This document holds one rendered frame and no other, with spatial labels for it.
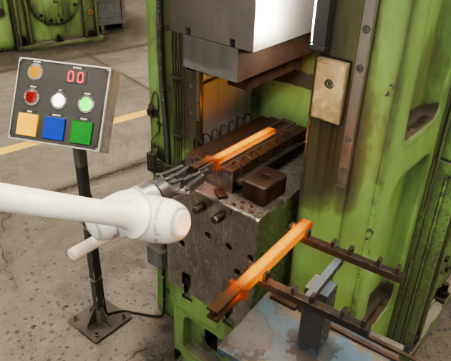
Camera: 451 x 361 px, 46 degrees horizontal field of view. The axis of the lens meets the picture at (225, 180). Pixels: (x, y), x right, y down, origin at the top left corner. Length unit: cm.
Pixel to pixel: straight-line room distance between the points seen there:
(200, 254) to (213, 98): 53
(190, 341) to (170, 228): 103
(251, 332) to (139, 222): 47
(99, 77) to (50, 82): 18
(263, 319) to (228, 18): 82
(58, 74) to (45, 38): 443
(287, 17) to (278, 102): 57
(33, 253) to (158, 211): 182
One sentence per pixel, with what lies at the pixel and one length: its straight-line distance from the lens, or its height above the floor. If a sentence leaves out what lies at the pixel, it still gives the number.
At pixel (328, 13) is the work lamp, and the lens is 140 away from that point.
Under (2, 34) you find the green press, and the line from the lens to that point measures 626.
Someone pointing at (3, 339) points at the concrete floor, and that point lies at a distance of 257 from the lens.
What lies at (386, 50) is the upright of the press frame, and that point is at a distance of 139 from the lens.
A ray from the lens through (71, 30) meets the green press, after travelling 638.
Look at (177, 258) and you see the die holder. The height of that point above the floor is 60.
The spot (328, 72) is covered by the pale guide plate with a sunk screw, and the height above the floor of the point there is 132.
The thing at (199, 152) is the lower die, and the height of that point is 98.
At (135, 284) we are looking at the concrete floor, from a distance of 269.
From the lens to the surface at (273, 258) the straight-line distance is 128.
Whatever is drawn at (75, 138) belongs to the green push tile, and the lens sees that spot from 183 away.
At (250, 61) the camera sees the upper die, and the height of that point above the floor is 132.
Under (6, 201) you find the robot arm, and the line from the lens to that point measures 120.
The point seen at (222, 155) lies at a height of 101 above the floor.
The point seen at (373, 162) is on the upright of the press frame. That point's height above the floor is 110.
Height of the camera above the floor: 178
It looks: 31 degrees down
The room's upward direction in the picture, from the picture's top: 2 degrees clockwise
